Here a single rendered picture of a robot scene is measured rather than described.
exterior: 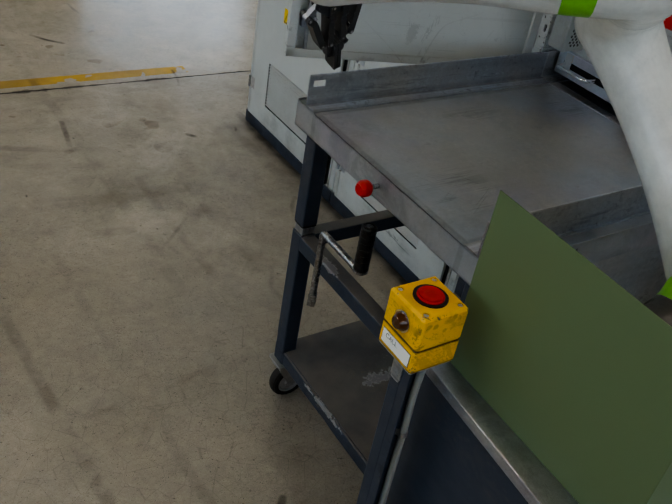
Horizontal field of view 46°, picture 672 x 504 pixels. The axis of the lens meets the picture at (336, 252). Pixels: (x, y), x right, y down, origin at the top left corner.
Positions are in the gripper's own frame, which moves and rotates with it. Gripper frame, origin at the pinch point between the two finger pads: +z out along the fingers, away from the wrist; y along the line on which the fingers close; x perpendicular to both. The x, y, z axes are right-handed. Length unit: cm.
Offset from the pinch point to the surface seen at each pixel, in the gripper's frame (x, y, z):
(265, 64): 98, 39, 137
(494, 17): 9, 55, 34
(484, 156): -26.8, 18.2, 17.1
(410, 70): 1.3, 21.9, 23.0
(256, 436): -34, -45, 84
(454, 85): -2.6, 32.8, 32.3
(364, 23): 22.3, 25.2, 30.6
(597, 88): -20, 62, 36
